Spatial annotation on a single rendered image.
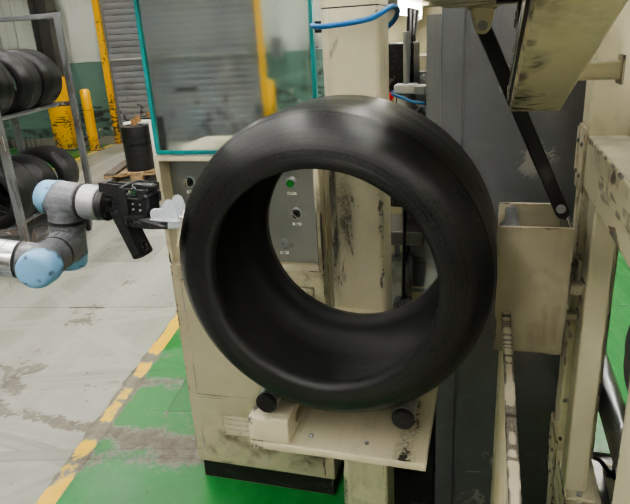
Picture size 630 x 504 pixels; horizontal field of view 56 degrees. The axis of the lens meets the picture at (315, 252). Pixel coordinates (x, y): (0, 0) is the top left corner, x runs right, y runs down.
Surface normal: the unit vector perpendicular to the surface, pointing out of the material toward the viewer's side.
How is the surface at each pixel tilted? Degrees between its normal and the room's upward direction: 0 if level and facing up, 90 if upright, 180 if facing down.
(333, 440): 0
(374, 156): 80
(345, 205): 90
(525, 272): 90
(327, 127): 43
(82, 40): 90
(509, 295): 90
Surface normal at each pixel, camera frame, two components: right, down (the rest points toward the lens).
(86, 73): -0.11, 0.35
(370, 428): -0.06, -0.94
